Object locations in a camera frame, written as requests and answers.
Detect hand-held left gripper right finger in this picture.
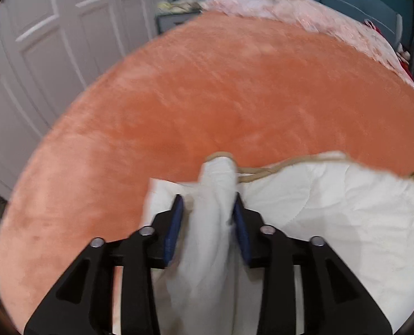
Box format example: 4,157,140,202
232,192,393,335

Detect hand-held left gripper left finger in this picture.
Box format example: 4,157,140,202
23,193,185,335

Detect white quilted jacket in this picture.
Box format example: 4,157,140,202
111,151,414,335

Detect orange plush blanket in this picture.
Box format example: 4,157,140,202
0,10,414,335

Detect grey nightstand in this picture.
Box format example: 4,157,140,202
156,10,203,36

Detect pale yellow cloth pile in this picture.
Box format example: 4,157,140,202
158,0,205,15

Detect pink lace quilt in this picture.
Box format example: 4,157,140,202
200,0,414,91

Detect white panelled wardrobe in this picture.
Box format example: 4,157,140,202
0,0,174,280

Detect red cloth and plush toys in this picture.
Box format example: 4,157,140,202
364,19,413,79

